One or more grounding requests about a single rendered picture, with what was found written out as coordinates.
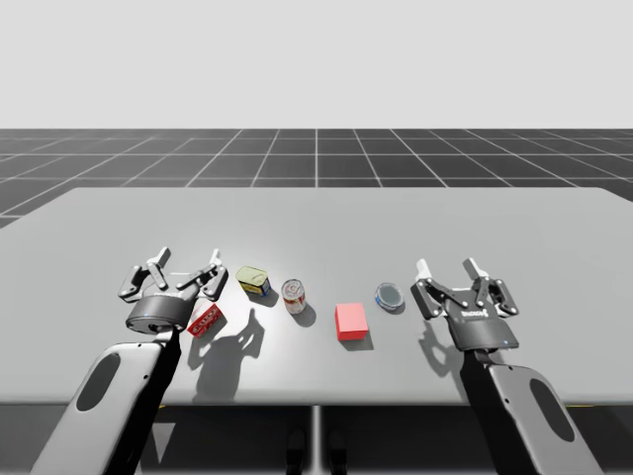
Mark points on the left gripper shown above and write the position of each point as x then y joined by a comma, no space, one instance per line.
157,310

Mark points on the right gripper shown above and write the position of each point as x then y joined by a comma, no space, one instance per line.
480,326

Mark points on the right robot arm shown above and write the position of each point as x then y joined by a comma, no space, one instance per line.
529,410

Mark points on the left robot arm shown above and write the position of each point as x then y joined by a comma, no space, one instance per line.
114,396

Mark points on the pink cube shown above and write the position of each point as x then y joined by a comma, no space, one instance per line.
351,322

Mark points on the red and white carton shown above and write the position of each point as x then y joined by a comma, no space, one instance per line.
205,320

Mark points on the blue flat can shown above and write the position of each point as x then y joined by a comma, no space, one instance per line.
389,296

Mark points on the green and blue rectangular can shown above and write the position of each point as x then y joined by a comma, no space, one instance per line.
253,280

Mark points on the red and white can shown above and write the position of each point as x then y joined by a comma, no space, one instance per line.
294,297

